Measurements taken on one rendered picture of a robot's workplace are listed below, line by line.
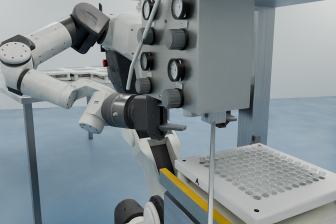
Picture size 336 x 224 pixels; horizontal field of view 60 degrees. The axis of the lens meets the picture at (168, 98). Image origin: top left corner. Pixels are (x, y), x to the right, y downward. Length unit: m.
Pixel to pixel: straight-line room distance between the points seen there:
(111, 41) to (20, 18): 4.70
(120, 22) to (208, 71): 0.61
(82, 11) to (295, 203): 0.81
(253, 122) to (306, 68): 6.10
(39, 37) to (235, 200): 0.70
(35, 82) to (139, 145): 0.41
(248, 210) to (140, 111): 0.34
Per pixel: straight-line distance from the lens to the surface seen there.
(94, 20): 1.01
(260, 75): 0.81
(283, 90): 6.65
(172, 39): 0.44
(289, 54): 6.63
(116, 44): 1.00
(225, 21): 0.45
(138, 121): 0.70
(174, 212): 0.65
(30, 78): 0.83
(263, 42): 0.81
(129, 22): 1.00
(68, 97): 0.80
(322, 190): 0.58
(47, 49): 0.93
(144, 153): 1.01
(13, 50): 0.87
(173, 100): 0.46
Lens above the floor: 1.11
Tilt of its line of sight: 10 degrees down
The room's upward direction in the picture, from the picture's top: straight up
